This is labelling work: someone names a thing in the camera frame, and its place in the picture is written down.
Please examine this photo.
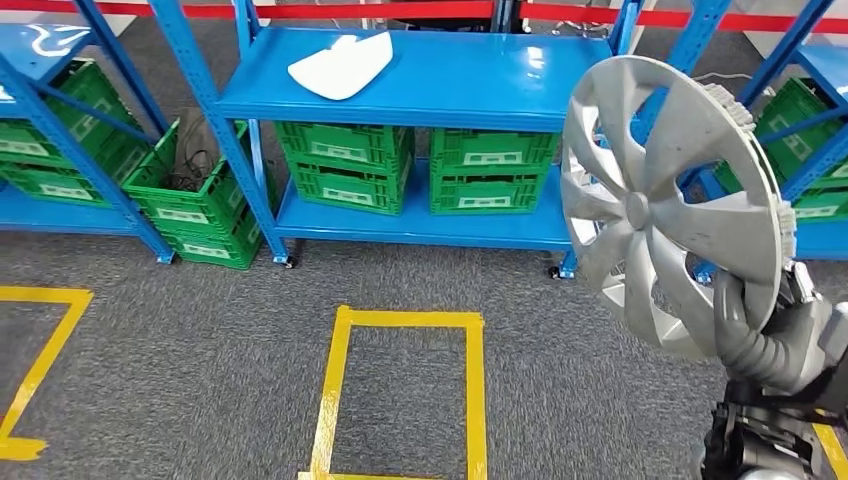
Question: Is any green plastic crate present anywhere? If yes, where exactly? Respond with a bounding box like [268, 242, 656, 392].
[157, 208, 266, 272]
[755, 76, 848, 180]
[122, 117, 280, 236]
[429, 129, 561, 177]
[288, 158, 412, 217]
[430, 170, 554, 217]
[0, 58, 144, 164]
[0, 142, 155, 208]
[274, 121, 415, 170]
[712, 158, 848, 223]

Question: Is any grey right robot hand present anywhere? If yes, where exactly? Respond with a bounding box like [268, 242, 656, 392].
[714, 261, 848, 393]

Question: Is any grey plastic wheel cover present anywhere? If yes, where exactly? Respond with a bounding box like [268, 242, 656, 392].
[559, 54, 798, 362]

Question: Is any blue metal shelf rack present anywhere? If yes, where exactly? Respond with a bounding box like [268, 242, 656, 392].
[0, 0, 175, 265]
[692, 0, 848, 286]
[148, 0, 737, 280]

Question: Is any dark grey floor box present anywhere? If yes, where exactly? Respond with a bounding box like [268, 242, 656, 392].
[173, 107, 217, 157]

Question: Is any red barrier belt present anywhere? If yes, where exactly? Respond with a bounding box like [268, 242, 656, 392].
[519, 1, 848, 34]
[0, 0, 498, 20]

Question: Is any black cable bundle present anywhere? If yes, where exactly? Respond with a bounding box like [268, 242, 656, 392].
[158, 119, 217, 193]

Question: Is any white curved plastic panel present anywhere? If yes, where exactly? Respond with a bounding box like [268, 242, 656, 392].
[287, 31, 395, 102]

